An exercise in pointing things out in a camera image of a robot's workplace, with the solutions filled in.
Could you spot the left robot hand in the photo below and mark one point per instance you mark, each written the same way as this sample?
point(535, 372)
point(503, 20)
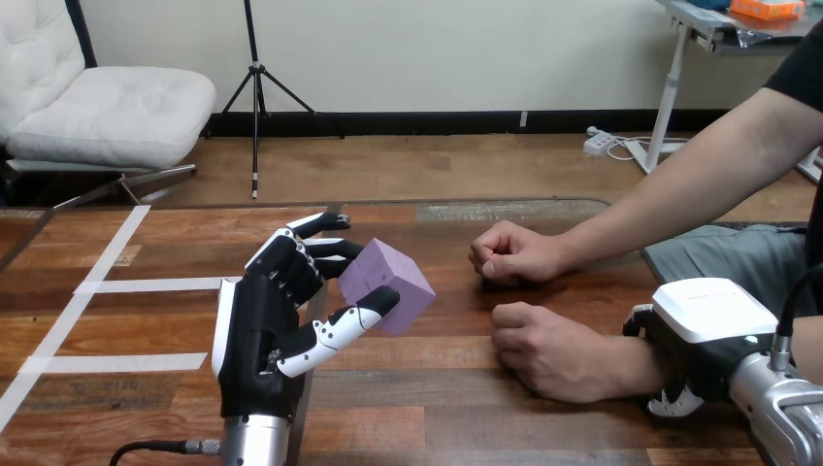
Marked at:
point(257, 334)

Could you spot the purple block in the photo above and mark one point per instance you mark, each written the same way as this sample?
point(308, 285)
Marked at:
point(388, 287)

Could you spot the foil sheet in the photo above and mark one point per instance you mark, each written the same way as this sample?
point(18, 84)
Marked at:
point(771, 26)

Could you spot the black tripod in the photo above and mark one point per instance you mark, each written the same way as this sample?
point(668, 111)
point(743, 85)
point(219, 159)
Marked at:
point(257, 96)

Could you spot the person's body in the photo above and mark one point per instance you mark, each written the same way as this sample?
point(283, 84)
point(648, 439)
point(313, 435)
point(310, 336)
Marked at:
point(746, 257)

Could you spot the person's hand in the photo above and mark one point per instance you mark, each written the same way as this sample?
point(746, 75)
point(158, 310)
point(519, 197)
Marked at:
point(517, 254)
point(553, 354)

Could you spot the white desk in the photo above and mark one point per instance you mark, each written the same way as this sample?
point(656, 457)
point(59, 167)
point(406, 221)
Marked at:
point(681, 77)

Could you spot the orange box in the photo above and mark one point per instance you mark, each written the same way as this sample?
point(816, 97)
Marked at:
point(766, 8)

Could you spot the white power strip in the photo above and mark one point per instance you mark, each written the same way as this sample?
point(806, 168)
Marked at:
point(599, 141)

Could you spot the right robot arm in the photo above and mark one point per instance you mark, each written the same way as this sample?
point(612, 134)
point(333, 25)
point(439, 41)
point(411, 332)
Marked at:
point(781, 411)

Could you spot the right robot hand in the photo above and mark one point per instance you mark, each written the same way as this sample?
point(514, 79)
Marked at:
point(707, 321)

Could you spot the white cushioned chair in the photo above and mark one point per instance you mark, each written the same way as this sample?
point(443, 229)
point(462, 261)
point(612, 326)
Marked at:
point(90, 109)

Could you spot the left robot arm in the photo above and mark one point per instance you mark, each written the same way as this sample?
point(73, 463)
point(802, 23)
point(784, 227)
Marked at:
point(254, 441)

